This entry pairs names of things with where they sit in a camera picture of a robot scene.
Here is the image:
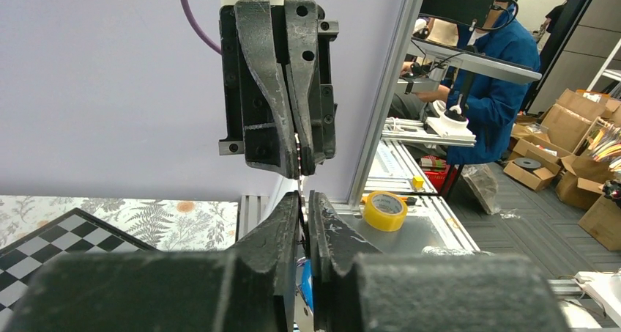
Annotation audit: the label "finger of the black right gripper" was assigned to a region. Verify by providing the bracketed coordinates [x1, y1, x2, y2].
[284, 0, 335, 175]
[234, 1, 300, 180]

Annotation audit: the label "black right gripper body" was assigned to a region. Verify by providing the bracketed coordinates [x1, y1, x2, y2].
[219, 0, 339, 175]

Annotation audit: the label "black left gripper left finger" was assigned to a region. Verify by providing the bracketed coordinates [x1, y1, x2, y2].
[6, 191, 301, 331]

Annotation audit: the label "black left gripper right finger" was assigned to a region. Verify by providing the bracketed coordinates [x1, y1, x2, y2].
[307, 191, 570, 331]

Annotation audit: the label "blue key tag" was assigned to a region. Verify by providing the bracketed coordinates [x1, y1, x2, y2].
[297, 258, 314, 312]

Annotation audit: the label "yellow tape roll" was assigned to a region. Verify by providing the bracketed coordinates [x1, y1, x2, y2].
[362, 191, 408, 232]

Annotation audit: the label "person in blue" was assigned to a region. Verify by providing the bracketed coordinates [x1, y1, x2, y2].
[403, 0, 543, 166]

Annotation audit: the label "black white chessboard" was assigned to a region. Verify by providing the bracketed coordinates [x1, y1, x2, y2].
[1, 208, 156, 328]

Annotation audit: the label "cardboard boxes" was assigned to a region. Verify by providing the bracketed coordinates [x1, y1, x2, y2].
[504, 89, 620, 251]

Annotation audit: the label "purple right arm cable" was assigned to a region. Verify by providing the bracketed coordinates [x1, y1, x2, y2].
[176, 0, 224, 57]

